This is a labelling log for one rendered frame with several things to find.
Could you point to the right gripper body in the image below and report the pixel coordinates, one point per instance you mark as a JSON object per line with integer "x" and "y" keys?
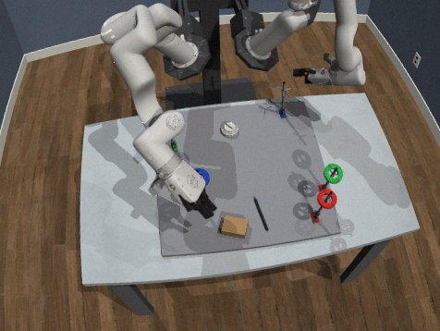
{"x": 186, "y": 181}

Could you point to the blue ring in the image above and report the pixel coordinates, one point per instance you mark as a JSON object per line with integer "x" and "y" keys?
{"x": 205, "y": 174}

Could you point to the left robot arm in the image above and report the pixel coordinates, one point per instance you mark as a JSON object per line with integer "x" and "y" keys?
{"x": 294, "y": 19}

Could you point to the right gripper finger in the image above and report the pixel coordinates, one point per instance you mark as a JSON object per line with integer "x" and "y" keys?
{"x": 202, "y": 209}
{"x": 205, "y": 201}

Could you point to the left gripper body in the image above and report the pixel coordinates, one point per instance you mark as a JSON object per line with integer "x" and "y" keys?
{"x": 319, "y": 79}

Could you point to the red ring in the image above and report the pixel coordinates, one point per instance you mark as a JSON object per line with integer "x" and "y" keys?
{"x": 324, "y": 204}

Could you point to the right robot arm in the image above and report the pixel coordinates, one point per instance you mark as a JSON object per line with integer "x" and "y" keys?
{"x": 127, "y": 54}

